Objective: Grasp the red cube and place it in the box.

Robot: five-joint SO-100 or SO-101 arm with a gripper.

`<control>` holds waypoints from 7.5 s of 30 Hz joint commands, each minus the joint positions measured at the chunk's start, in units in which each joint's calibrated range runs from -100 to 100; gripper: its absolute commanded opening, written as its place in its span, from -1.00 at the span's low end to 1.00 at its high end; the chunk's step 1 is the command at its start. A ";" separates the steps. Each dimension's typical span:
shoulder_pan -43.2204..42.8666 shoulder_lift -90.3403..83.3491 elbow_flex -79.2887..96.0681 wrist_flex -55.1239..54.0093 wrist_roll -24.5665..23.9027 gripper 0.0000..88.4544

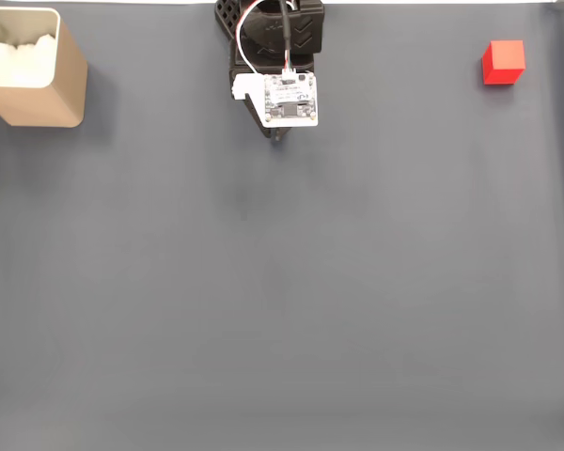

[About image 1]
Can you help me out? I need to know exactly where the red cube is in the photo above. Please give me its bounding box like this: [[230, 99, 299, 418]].
[[481, 39, 526, 86]]

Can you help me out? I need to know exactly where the beige square box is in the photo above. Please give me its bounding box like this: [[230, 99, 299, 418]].
[[0, 7, 88, 128]]

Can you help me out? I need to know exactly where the white padding foam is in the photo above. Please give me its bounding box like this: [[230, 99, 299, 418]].
[[0, 32, 57, 88]]

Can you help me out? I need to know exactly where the white camera board with mount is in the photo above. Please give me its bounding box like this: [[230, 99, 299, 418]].
[[229, 72, 320, 129]]

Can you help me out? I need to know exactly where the black camera cable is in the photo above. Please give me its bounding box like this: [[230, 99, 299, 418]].
[[276, 0, 298, 79]]

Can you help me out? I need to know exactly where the white and red wire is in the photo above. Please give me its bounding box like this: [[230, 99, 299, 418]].
[[235, 0, 267, 76]]

